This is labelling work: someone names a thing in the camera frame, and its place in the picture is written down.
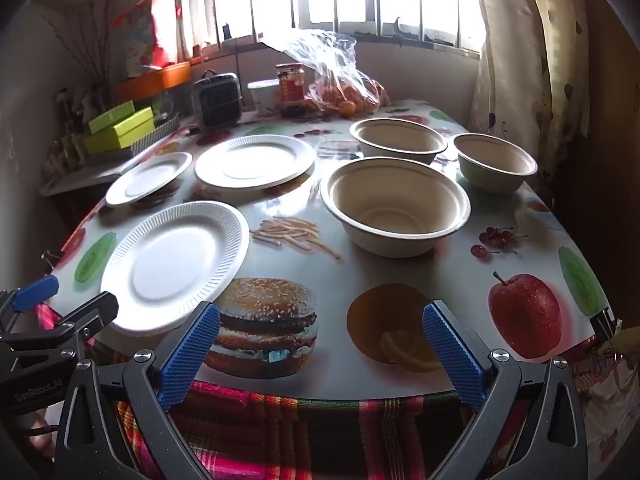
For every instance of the lime green box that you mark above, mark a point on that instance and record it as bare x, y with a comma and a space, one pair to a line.
112, 116
120, 135

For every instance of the orange storage box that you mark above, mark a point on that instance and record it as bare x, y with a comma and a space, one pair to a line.
155, 80

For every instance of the red-lidded jar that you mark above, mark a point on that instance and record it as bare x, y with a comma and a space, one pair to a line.
291, 87

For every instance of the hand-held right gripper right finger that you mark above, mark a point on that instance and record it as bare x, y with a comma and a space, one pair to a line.
452, 355

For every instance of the small grey heater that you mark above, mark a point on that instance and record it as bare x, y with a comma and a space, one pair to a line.
217, 99

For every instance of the white plastic cup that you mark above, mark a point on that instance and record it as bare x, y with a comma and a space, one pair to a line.
262, 96

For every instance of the printed white fabric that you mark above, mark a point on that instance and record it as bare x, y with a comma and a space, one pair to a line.
600, 400

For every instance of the black binder clip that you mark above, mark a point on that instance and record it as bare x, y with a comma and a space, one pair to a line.
50, 260
602, 322

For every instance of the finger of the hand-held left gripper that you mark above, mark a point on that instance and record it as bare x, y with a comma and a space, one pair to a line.
35, 292
92, 310

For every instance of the person's left hand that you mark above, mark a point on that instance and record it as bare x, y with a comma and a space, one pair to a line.
42, 435

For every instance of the dried branches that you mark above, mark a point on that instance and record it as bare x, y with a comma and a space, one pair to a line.
97, 74

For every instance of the small white foam plate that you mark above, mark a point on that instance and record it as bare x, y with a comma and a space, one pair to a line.
147, 177

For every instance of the cream patterned curtain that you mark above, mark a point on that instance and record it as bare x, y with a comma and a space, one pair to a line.
530, 60

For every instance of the orange fruit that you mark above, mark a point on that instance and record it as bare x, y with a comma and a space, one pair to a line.
347, 107

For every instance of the beige paper bowl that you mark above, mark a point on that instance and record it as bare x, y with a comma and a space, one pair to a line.
495, 157
400, 137
395, 195

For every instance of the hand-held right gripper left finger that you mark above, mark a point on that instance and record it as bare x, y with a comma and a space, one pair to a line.
190, 355

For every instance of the red plaid cloth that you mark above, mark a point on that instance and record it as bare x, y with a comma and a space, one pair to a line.
300, 435

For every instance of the grey side shelf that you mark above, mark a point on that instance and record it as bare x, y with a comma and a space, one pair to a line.
80, 177

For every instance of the clear bag of oranges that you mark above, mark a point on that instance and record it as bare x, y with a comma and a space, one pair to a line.
330, 60

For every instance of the black hook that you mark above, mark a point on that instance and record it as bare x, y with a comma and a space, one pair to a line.
398, 26

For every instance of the red colourful gift box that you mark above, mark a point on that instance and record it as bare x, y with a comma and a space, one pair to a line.
147, 32

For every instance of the grey ribbed tray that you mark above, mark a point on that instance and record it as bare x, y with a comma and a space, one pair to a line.
150, 139

